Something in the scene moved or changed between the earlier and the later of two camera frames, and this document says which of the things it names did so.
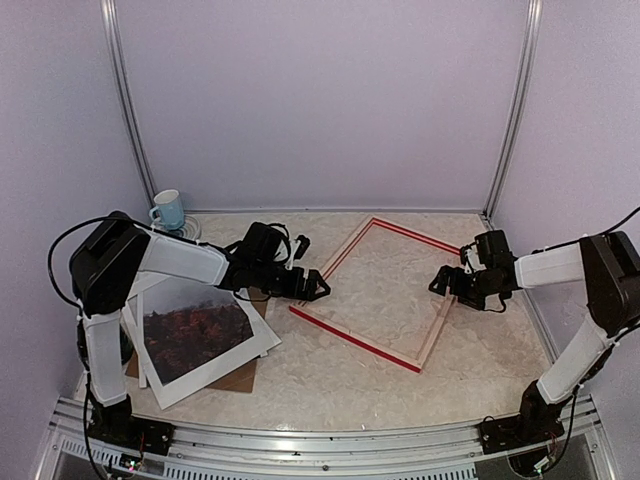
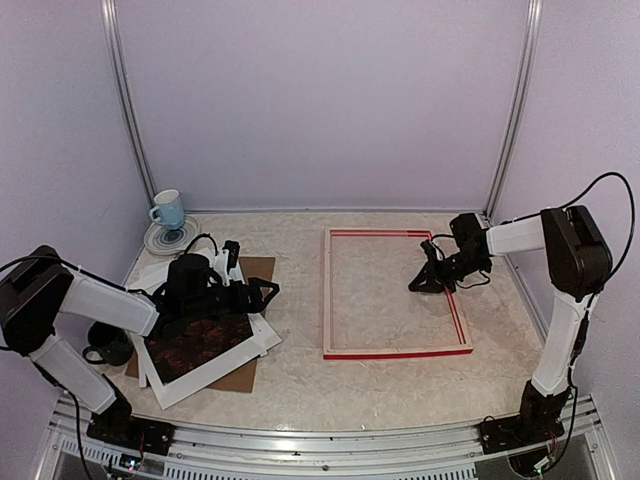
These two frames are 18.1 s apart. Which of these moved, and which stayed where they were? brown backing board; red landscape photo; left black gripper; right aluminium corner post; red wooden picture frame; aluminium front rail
Moved: red wooden picture frame; left black gripper
Stayed: aluminium front rail; red landscape photo; right aluminium corner post; brown backing board
